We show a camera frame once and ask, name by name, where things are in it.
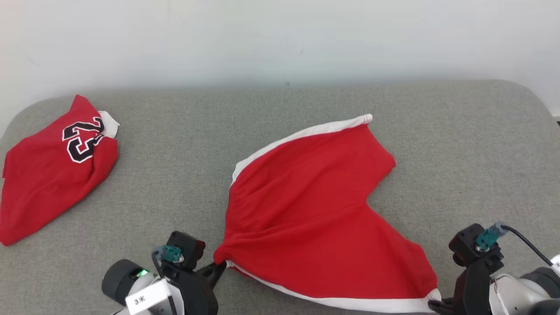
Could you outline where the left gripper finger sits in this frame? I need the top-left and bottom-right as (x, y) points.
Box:
(205, 261), (228, 286)

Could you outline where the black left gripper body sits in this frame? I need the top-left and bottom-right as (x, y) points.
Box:
(163, 262), (219, 315)

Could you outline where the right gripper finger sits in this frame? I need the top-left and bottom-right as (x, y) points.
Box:
(429, 299), (455, 315)

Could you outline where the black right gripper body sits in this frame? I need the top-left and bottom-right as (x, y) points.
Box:
(453, 258), (495, 315)

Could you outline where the red shorts white trim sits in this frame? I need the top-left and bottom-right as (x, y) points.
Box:
(213, 114), (442, 314)

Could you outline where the red jersey number 23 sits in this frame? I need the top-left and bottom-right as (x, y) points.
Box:
(0, 94), (120, 247)

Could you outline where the white paper cable tag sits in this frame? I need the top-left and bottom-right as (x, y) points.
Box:
(125, 279), (173, 315)

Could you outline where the right black cable teal plug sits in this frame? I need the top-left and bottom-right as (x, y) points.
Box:
(476, 221), (555, 266)

